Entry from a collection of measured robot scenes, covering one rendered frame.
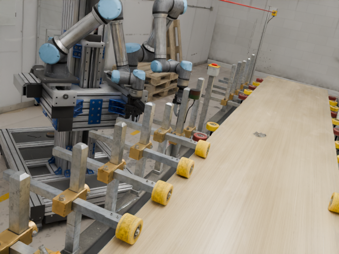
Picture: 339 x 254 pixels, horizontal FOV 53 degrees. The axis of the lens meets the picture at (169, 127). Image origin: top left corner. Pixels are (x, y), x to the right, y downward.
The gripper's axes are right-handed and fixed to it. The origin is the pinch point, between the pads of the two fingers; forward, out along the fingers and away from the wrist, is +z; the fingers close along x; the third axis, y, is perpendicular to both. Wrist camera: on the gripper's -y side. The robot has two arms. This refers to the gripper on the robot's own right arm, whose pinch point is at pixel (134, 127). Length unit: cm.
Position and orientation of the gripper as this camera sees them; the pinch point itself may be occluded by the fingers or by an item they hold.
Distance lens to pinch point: 213.5
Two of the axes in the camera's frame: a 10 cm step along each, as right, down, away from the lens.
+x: -3.8, 2.7, -8.8
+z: -1.7, 9.2, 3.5
